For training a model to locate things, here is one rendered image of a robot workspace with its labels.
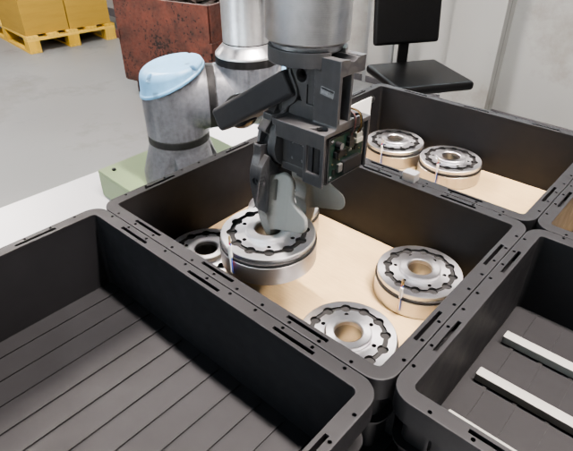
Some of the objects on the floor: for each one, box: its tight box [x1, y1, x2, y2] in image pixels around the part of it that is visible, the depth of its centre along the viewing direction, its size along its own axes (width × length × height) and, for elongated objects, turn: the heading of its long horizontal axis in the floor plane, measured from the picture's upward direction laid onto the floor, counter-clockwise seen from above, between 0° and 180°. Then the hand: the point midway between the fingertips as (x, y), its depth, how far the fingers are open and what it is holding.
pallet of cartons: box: [0, 0, 117, 55], centre depth 491 cm, size 122×85×44 cm
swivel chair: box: [366, 0, 474, 94], centre depth 258 cm, size 56×56×88 cm
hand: (286, 225), depth 57 cm, fingers closed on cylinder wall, 4 cm apart
